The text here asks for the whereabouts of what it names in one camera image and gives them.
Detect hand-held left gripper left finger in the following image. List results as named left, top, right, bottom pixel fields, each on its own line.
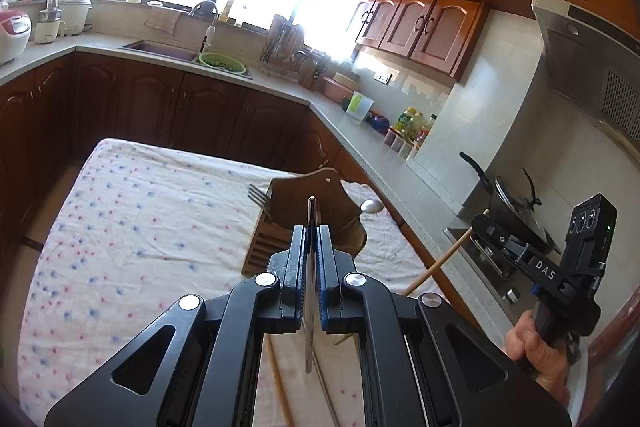
left=44, top=224, right=307, bottom=427

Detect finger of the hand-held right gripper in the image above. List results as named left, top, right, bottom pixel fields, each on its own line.
left=475, top=239, right=519, bottom=281
left=471, top=213, right=527, bottom=259

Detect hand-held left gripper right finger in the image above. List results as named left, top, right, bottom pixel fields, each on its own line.
left=316, top=224, right=573, bottom=427

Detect wooden chopstick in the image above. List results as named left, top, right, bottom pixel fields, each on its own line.
left=265, top=334, right=297, bottom=427
left=402, top=209, right=491, bottom=298

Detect wooden utensil holder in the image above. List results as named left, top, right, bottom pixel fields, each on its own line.
left=241, top=167, right=369, bottom=279

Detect person's right hand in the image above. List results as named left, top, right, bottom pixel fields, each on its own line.
left=504, top=309, right=572, bottom=405

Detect black wok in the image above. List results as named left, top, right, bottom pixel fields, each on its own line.
left=459, top=152, right=563, bottom=255

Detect wok lid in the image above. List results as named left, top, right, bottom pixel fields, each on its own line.
left=494, top=167, right=544, bottom=228

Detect metal spoon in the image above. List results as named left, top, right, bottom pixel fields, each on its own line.
left=344, top=199, right=385, bottom=233

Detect metal fork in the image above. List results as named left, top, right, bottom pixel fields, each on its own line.
left=246, top=184, right=274, bottom=222

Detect metal chopstick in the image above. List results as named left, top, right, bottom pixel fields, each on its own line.
left=316, top=357, right=347, bottom=427

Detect floral tablecloth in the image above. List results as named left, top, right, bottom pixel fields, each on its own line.
left=17, top=138, right=451, bottom=427

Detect green white pitcher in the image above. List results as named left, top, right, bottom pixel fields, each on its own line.
left=345, top=91, right=375, bottom=124

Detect pink container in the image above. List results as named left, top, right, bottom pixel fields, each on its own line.
left=322, top=74, right=361, bottom=100

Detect range hood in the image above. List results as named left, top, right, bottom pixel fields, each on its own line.
left=530, top=0, right=640, bottom=148

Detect wooden lower cabinets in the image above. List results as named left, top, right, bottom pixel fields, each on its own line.
left=0, top=52, right=406, bottom=258

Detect green colander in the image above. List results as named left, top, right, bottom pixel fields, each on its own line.
left=198, top=52, right=247, bottom=74

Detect dish rack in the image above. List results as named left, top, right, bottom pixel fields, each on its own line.
left=259, top=13, right=321, bottom=82

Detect metal faucet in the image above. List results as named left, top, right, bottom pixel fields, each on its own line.
left=188, top=0, right=219, bottom=54

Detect kitchen sink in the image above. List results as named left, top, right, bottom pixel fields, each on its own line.
left=118, top=38, right=253, bottom=80

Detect dish cloth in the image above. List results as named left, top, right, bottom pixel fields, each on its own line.
left=144, top=6, right=178, bottom=32

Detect white electric cooker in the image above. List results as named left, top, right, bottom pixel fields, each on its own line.
left=59, top=0, right=94, bottom=36

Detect white blender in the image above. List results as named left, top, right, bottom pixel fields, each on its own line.
left=34, top=0, right=67, bottom=45

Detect red white rice cooker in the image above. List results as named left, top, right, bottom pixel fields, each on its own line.
left=0, top=9, right=32, bottom=66

